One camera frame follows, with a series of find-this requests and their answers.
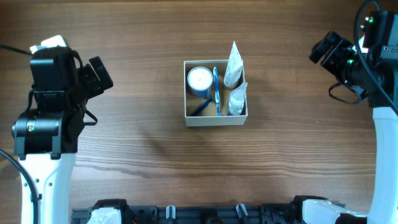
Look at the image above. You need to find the blue jar white lid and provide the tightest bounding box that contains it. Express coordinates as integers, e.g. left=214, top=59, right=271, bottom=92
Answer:
left=187, top=67, right=213, bottom=98

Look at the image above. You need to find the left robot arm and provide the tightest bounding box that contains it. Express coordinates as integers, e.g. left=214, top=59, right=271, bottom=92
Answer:
left=12, top=46, right=113, bottom=223

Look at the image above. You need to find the white cardboard box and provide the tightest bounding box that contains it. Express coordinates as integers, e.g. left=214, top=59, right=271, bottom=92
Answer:
left=183, top=60, right=248, bottom=127

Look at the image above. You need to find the blue disposable razor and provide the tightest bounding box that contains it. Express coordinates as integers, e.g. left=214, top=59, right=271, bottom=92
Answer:
left=190, top=98, right=215, bottom=116

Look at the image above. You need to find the white cream tube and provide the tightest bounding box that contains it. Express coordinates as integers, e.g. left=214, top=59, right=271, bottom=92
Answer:
left=224, top=42, right=243, bottom=89

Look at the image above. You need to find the clear bottle green label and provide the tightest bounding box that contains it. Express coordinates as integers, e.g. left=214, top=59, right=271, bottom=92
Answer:
left=228, top=82, right=248, bottom=116

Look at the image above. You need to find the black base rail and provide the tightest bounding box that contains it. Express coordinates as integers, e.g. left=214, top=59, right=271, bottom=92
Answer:
left=70, top=198, right=346, bottom=224

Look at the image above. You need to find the right black cable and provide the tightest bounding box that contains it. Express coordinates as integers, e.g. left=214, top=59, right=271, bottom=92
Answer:
left=328, top=0, right=398, bottom=116

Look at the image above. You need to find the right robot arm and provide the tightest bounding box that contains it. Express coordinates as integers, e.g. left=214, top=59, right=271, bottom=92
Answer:
left=295, top=9, right=397, bottom=223

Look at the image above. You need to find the blue white toothbrush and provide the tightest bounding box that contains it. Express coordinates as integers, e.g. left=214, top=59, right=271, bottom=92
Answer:
left=213, top=67, right=221, bottom=116

